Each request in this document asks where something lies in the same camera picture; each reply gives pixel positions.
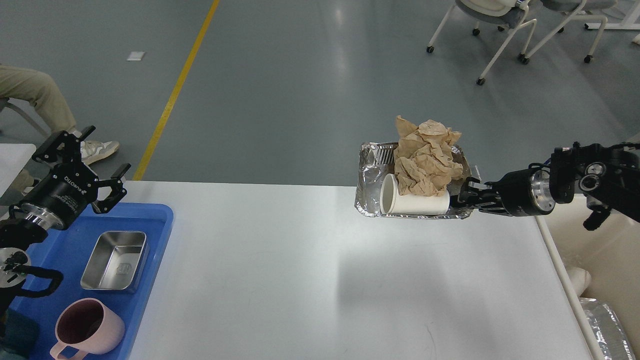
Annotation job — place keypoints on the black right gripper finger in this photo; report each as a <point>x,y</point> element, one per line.
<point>488,204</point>
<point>474,187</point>

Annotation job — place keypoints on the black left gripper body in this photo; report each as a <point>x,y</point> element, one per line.
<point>61,196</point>

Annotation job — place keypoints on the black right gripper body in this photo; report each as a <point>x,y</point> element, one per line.
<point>526,192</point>

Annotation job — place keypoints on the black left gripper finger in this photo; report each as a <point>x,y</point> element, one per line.
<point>117,190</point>
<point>62,147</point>

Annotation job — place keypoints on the brown paper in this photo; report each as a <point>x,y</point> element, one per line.
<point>423,160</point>

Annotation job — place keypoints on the stainless steel rectangular container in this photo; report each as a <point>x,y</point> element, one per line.
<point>116,262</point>

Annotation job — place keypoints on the white paper cup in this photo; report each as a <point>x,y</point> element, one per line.
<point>391,202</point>

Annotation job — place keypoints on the aluminium foil tray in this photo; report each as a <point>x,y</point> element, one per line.
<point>376,160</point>

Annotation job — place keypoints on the pink plastic mug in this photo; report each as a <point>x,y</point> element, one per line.
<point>87,326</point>

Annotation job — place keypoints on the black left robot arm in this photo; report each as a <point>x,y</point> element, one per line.
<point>19,278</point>

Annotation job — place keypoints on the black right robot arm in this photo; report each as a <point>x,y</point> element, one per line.
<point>607,175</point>

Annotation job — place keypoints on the grey chair at left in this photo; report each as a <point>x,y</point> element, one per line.
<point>5,103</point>

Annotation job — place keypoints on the white side table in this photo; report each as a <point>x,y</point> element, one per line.
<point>13,158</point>

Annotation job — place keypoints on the blue plastic tray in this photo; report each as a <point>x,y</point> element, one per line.
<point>68,251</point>

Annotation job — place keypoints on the person in khaki trousers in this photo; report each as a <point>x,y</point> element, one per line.
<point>41,92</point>

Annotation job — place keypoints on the beige plastic bin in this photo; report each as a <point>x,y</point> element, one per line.
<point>611,254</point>

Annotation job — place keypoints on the teal object at corner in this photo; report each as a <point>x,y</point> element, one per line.
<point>19,335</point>

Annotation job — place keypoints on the white office chair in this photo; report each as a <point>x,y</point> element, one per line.
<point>510,15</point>
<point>573,11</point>

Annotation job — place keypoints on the foil tray inside bin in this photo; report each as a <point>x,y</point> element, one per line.
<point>607,329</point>

